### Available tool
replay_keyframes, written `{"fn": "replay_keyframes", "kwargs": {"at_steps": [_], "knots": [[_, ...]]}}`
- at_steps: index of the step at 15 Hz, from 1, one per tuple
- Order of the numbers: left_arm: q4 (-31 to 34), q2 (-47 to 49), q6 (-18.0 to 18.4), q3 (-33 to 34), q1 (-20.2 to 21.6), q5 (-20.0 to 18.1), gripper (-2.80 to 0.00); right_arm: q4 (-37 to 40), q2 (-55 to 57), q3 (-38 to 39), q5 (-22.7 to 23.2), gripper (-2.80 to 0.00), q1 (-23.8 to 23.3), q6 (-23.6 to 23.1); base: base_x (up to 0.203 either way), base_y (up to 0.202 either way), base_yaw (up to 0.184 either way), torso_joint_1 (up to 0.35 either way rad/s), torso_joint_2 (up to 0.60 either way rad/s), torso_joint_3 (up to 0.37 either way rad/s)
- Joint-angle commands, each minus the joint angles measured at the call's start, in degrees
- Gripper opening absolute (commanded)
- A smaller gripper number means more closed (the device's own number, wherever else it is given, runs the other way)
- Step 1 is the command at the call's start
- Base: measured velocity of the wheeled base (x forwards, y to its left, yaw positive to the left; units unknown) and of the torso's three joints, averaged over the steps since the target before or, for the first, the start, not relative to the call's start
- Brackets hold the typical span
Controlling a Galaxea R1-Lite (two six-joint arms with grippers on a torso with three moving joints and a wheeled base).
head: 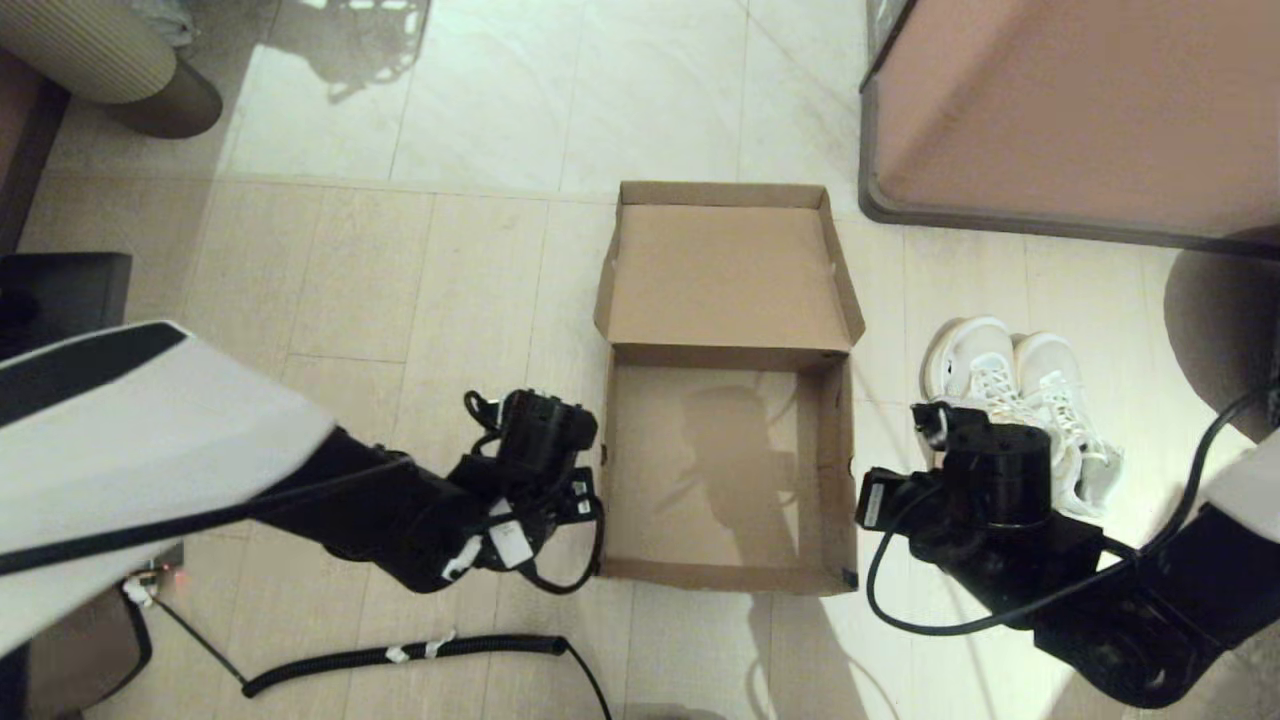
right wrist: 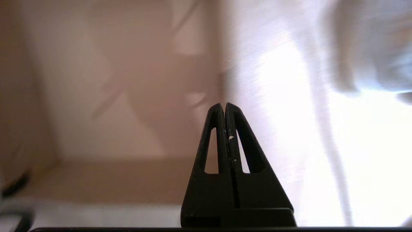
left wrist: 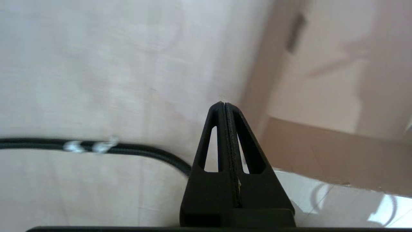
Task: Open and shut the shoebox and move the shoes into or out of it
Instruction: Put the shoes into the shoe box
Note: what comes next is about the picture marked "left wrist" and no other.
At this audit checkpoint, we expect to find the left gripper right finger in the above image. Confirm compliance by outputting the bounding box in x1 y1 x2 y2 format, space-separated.
222 102 296 227

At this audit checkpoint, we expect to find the brown cardboard shoe box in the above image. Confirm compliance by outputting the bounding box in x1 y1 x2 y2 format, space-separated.
240 0 412 198

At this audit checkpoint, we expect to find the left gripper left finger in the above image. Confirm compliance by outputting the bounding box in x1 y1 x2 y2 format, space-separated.
179 101 240 227

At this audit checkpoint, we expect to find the long black corrugated conduit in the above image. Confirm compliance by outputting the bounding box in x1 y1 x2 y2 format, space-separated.
0 138 193 176

